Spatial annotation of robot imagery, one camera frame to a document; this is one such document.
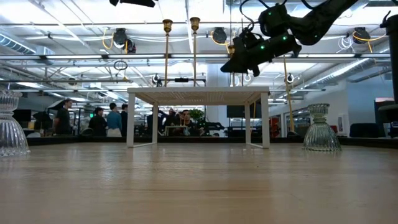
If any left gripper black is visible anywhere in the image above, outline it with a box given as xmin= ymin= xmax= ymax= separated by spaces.
xmin=109 ymin=0 xmax=156 ymax=8

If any black table edge rail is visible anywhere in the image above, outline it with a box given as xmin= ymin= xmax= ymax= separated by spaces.
xmin=26 ymin=136 xmax=398 ymax=149

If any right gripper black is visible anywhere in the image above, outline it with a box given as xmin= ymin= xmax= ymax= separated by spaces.
xmin=220 ymin=32 xmax=303 ymax=77

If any white perforated metal shelf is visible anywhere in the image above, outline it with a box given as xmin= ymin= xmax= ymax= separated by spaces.
xmin=126 ymin=86 xmax=271 ymax=149

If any black hanging cable loop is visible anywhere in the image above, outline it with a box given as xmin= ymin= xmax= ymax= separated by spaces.
xmin=113 ymin=60 xmax=129 ymax=72

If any green ribbed glass candle holder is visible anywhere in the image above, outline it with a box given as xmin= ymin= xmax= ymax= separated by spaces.
xmin=302 ymin=103 xmax=343 ymax=152

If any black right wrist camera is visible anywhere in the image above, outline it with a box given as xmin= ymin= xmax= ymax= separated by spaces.
xmin=233 ymin=27 xmax=261 ymax=49

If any clear ribbed glass candle holder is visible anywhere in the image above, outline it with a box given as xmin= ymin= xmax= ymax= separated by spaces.
xmin=0 ymin=90 xmax=31 ymax=157

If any person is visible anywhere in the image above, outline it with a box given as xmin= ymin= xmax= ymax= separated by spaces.
xmin=166 ymin=108 xmax=177 ymax=127
xmin=88 ymin=106 xmax=108 ymax=137
xmin=120 ymin=103 xmax=129 ymax=136
xmin=178 ymin=109 xmax=197 ymax=137
xmin=53 ymin=98 xmax=75 ymax=136
xmin=106 ymin=102 xmax=123 ymax=138

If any tall gold candlestick holder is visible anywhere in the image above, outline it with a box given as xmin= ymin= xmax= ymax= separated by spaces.
xmin=162 ymin=19 xmax=174 ymax=88
xmin=190 ymin=16 xmax=201 ymax=88

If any green background plant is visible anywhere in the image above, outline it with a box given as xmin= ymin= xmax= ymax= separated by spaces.
xmin=189 ymin=108 xmax=205 ymax=122

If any yellow hanging cable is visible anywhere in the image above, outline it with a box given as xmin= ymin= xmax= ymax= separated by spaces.
xmin=282 ymin=55 xmax=295 ymax=133

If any dark blue chair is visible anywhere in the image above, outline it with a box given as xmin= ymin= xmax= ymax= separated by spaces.
xmin=349 ymin=123 xmax=381 ymax=139

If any black ceiling cord reel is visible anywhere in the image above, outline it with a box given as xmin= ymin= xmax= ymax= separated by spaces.
xmin=112 ymin=27 xmax=128 ymax=47
xmin=353 ymin=27 xmax=371 ymax=44
xmin=212 ymin=27 xmax=228 ymax=44

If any short gold candlestick holder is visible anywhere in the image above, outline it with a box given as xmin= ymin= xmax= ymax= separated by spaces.
xmin=226 ymin=44 xmax=237 ymax=88

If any dark wall screen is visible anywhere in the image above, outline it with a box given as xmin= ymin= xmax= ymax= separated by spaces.
xmin=226 ymin=105 xmax=262 ymax=119

